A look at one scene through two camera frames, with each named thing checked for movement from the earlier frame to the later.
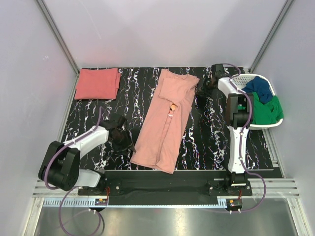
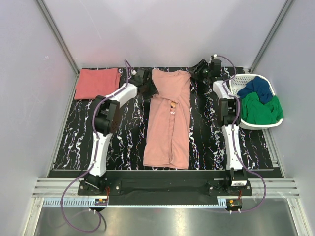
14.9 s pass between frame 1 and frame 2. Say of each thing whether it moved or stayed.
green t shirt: stayed
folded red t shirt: stayed
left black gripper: moved
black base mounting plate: stayed
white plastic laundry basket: stayed
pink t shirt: moved
